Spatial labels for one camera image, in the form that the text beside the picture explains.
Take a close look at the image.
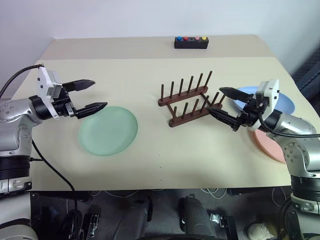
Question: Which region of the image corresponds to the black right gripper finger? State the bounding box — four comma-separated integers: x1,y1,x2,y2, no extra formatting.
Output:
206,106,240,133
218,86,252,104

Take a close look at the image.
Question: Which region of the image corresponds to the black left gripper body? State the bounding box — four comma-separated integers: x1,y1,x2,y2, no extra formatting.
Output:
51,84,77,118

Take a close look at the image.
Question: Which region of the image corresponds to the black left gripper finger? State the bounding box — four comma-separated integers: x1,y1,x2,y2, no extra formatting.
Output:
64,78,97,95
74,101,109,120

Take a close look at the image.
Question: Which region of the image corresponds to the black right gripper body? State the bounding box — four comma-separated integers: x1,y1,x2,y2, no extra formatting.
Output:
234,93,262,130

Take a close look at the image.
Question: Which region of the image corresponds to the green plate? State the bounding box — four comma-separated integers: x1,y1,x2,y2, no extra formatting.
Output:
77,105,139,158

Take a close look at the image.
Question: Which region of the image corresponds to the red plate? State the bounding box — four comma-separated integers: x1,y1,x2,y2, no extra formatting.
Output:
248,129,288,165

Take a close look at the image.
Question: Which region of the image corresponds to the brown wooden dish rack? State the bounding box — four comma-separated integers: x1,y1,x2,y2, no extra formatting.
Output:
157,70,226,128

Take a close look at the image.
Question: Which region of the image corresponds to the blue plate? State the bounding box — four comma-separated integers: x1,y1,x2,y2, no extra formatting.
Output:
233,85,296,115

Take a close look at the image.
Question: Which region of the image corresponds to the black button box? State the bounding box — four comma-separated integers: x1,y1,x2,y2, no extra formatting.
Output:
174,36,209,50

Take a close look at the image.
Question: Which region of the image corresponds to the beige table cover sheet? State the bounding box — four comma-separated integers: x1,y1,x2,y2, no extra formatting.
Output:
9,56,320,191

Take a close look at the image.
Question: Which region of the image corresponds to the dark striped object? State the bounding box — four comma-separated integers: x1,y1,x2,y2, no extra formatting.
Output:
291,46,320,97

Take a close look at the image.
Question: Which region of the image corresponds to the silver metal latch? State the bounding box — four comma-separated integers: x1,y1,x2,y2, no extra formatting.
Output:
210,213,227,227
88,213,100,237

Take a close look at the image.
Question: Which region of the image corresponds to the dark grey rounded shape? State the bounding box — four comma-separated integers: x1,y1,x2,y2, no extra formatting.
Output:
177,195,217,240
117,196,154,240

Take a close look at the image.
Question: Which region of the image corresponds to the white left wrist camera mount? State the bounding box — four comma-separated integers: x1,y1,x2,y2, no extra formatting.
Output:
35,65,63,121

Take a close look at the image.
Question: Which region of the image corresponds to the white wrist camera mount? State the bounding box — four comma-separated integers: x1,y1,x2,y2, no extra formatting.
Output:
248,79,280,131
35,65,63,121

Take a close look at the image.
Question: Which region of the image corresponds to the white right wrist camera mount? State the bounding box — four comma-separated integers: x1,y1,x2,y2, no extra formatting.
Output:
248,79,280,131

